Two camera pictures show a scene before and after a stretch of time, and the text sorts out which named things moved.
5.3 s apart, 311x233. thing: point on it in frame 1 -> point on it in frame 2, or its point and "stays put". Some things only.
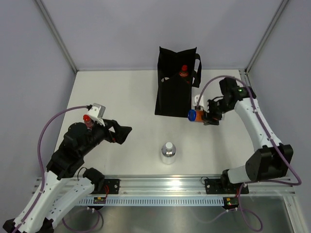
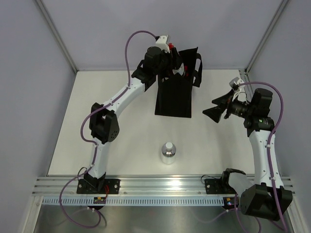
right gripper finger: (211, 121) -> (215, 112)
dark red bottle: (88, 122) -> (170, 45)
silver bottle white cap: (168, 153) stays put
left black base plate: (111, 186) stays put
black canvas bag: (174, 94) stays put
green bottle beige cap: (165, 78) stays put
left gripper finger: (112, 124) -> (177, 60)
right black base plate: (215, 186) stays put
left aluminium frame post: (48, 20) stays put
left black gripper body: (97, 134) -> (165, 62)
